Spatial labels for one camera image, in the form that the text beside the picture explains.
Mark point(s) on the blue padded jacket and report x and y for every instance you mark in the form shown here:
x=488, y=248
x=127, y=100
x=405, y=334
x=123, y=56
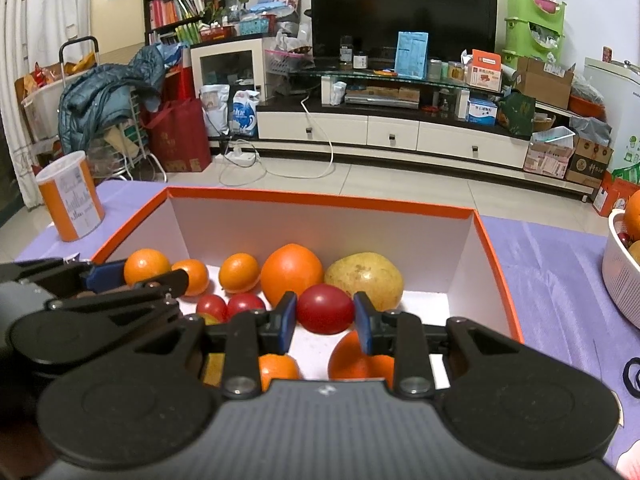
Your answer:
x=100, y=100

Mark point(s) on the blue and white bag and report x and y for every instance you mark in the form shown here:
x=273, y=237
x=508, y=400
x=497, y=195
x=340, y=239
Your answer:
x=245, y=115

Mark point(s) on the silver media player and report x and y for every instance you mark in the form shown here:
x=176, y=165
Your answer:
x=382, y=99

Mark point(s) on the green plastic storage rack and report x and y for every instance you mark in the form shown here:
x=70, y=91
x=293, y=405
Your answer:
x=532, y=25

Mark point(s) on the printed carton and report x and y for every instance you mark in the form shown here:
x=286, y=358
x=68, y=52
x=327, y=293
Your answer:
x=547, y=160

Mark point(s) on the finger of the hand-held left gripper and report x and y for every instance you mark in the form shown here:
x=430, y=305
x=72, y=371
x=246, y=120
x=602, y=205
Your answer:
x=107, y=276
x=125, y=295

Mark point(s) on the small red fruit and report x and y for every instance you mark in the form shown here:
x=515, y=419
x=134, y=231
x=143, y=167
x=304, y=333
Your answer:
x=624, y=239

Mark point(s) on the white plastic bag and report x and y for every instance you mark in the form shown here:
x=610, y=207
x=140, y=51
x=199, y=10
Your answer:
x=215, y=110

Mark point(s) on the light blue upright box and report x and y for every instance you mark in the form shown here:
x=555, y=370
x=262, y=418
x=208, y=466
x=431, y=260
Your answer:
x=411, y=55

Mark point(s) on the brown carton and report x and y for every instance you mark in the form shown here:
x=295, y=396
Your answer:
x=589, y=162

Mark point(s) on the white curtain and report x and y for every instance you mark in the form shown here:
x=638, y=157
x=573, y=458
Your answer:
x=35, y=60

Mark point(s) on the red shopping bag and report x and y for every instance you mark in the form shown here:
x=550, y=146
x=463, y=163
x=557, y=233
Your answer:
x=175, y=140

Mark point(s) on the purple floral tablecloth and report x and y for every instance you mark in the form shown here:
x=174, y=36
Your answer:
x=550, y=285

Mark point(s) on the beige standing air conditioner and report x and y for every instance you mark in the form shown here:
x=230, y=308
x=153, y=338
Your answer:
x=117, y=15

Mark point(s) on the small red tomato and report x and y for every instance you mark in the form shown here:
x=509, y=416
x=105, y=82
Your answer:
x=211, y=307
x=246, y=304

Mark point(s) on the orange cardboard box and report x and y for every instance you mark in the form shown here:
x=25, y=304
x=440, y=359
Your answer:
x=320, y=220

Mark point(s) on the orange and white box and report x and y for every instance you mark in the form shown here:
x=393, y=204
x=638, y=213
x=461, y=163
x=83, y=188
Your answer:
x=484, y=72

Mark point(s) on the white glass-door cabinet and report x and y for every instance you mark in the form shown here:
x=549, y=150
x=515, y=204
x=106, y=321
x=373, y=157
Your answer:
x=227, y=67

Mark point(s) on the white power strip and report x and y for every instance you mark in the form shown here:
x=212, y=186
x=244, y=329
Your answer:
x=243, y=156

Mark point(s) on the brown cardboard box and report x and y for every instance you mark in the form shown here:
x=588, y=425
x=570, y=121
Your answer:
x=545, y=85

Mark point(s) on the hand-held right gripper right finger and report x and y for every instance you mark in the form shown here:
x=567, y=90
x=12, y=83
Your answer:
x=364, y=325

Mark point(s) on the white colander bowl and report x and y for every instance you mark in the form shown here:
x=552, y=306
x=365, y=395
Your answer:
x=620, y=285

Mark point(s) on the large red tomato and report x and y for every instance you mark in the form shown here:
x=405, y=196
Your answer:
x=325, y=310

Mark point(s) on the black flat television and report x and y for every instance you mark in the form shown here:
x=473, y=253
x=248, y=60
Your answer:
x=400, y=5

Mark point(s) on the orange gift carton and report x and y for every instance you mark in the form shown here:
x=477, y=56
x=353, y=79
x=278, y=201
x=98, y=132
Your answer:
x=612, y=197

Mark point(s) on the speckled yellow pear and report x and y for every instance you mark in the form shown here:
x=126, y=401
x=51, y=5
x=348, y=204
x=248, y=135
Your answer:
x=365, y=280

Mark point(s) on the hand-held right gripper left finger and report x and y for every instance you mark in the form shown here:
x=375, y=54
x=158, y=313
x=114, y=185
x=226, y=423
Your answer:
x=286, y=322

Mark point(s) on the black bookshelf with books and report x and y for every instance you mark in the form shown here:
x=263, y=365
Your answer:
x=175, y=5

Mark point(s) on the dark green bag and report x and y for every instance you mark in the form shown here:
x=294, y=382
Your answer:
x=517, y=115

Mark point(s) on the blue and white tissue box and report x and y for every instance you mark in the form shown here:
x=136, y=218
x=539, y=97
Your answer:
x=482, y=112

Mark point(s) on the white chest freezer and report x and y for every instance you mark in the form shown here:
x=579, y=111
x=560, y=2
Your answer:
x=620, y=120

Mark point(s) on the clear plastic container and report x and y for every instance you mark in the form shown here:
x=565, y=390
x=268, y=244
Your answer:
x=552, y=137

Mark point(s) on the orange canister with white lid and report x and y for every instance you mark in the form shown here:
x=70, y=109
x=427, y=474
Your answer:
x=70, y=200

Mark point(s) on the white television cabinet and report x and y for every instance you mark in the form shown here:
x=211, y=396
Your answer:
x=400, y=135

